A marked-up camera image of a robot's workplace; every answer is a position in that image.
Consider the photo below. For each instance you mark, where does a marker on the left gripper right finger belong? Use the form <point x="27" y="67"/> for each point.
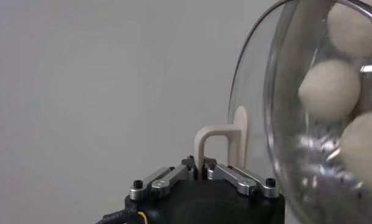
<point x="234" y="178"/>

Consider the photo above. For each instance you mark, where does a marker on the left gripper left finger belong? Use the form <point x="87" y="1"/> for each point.
<point x="161" y="182"/>

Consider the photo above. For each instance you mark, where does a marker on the white steamed baozi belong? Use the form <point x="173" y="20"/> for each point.
<point x="362" y="152"/>
<point x="353" y="27"/>
<point x="328" y="88"/>

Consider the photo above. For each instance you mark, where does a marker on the steel perforated steamer basket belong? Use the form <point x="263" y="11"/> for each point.
<point x="319" y="170"/>

